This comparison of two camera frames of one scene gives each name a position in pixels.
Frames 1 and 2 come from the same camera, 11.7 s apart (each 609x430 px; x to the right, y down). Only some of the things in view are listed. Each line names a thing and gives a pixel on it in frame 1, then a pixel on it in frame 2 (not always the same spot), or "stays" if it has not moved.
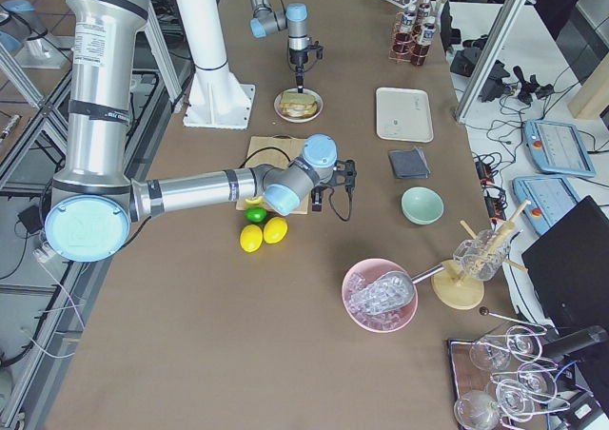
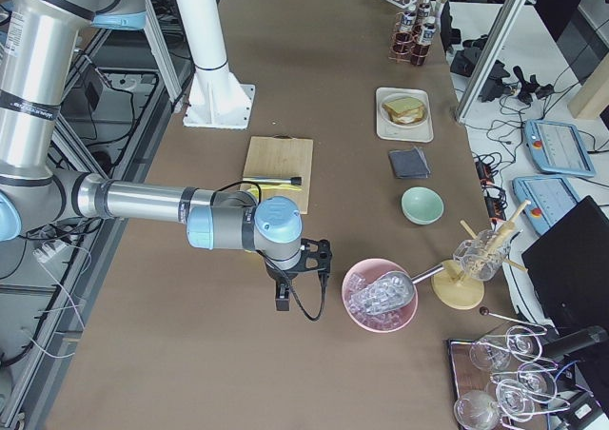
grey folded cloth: x=409 y=164 stays
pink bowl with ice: x=364 y=273 stays
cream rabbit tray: x=403 y=114 stays
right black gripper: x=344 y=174 to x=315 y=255
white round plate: x=304 y=119 to x=397 y=96
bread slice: x=299 y=111 to x=405 y=120
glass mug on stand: x=481 y=258 stays
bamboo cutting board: x=275 y=151 stays
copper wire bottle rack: x=409 y=47 stays
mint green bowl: x=422 y=205 stays
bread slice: x=297 y=98 to x=403 y=105
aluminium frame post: x=497 y=43 stays
